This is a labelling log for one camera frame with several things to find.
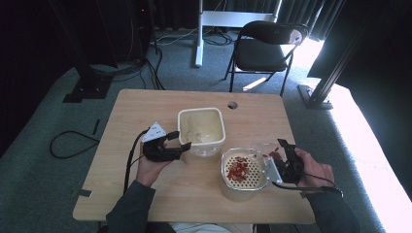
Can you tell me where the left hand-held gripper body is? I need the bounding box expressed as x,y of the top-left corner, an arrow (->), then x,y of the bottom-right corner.
141,121 -> 183,163

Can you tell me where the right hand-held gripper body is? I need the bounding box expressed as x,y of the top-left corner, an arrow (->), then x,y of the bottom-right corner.
263,148 -> 305,185

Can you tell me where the cream square plastic tub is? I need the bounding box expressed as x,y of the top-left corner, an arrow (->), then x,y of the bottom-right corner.
177,107 -> 227,165

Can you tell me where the cream perforated strainer basket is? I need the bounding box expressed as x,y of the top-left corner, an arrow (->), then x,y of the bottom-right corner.
221,147 -> 270,203

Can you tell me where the pile of red dried berries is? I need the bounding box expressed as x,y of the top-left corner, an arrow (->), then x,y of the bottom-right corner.
225,155 -> 251,183

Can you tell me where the person's left hand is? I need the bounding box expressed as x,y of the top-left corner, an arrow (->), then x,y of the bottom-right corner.
135,150 -> 173,188

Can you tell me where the person's right hand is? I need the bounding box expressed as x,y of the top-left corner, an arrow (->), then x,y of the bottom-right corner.
294,148 -> 335,189

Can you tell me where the black metal stand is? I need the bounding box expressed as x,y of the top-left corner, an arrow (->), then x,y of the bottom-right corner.
48,0 -> 115,104
296,0 -> 383,111

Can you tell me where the person's light clothing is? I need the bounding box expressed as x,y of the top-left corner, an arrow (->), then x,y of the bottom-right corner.
168,221 -> 255,233

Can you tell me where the black folding chair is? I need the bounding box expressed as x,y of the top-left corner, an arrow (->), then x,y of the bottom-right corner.
223,20 -> 309,98

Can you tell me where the right hand-held gripper cable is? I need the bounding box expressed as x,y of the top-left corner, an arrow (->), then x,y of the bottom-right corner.
271,172 -> 345,199

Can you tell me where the hand-held gripper cable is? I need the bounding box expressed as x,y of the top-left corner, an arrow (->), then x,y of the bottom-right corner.
122,128 -> 151,195
271,172 -> 345,199

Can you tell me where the left hand-held gripper cable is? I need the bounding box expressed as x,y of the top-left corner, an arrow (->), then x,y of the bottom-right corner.
122,128 -> 151,195

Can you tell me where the bundle of floor cables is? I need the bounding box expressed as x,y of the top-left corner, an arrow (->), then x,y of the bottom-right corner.
90,27 -> 236,91

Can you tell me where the black looped floor cable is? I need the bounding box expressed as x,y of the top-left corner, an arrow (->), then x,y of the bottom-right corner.
50,129 -> 101,160

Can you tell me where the white metal stand frame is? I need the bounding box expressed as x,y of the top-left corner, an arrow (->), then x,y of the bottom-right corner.
194,0 -> 284,68

